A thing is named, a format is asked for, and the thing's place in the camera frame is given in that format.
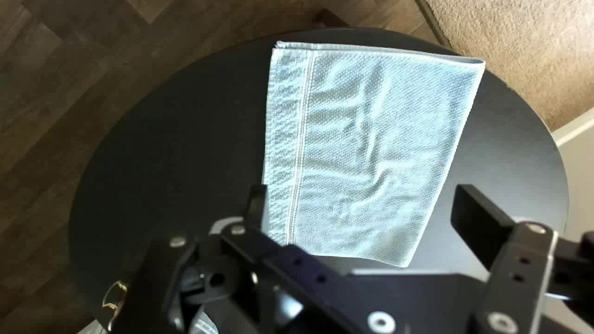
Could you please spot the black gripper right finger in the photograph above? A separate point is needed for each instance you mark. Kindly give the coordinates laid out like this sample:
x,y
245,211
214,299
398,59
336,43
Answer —
x,y
516,271

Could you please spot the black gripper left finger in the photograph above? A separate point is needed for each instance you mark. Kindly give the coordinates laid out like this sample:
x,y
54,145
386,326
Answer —
x,y
178,278

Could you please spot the light blue towel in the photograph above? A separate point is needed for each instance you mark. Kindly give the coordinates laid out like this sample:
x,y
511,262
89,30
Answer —
x,y
372,148

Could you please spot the round black table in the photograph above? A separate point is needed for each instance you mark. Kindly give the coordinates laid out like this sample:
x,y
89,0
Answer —
x,y
173,154

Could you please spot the beige carpet rug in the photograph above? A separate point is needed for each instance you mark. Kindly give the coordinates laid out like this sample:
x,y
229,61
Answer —
x,y
526,48

